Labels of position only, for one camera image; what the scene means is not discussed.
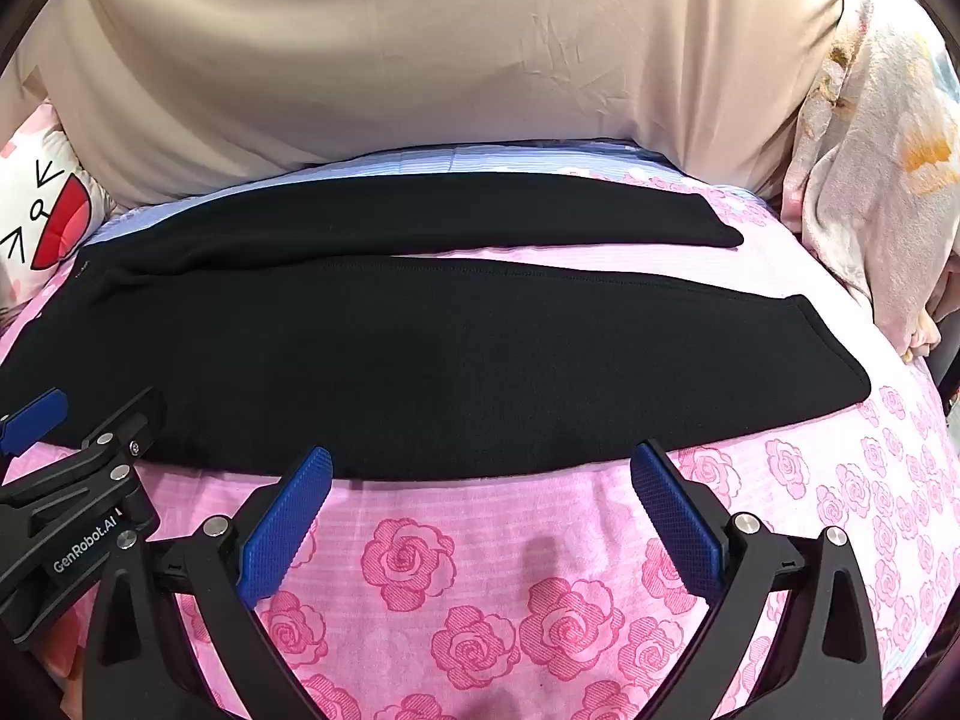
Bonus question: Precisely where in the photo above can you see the black pants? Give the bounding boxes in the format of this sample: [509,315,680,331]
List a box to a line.
[0,171,872,482]

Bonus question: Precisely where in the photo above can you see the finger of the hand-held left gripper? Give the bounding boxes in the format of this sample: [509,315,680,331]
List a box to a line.
[0,388,71,459]
[0,387,168,512]

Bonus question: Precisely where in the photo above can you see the pink rose print bedsheet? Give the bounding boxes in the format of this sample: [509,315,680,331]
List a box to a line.
[0,139,955,720]

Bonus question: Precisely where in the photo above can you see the pale floral blanket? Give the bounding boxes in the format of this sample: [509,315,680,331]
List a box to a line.
[780,0,960,368]

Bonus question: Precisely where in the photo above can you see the beige quilt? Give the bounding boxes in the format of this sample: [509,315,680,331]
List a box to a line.
[0,0,863,212]

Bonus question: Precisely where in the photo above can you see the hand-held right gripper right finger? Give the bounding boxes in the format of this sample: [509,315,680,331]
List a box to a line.
[628,439,886,720]

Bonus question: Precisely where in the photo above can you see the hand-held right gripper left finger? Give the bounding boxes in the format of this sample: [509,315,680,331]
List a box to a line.
[81,446,335,720]

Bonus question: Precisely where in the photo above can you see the white cartoon face pillow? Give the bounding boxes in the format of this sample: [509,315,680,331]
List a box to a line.
[0,101,113,316]

